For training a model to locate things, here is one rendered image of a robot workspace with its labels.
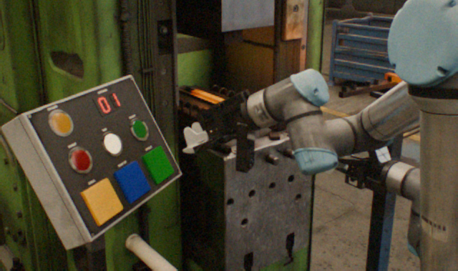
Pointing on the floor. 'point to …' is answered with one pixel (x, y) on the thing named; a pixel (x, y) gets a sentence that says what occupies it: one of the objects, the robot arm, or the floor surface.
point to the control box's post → (96, 254)
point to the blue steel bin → (360, 49)
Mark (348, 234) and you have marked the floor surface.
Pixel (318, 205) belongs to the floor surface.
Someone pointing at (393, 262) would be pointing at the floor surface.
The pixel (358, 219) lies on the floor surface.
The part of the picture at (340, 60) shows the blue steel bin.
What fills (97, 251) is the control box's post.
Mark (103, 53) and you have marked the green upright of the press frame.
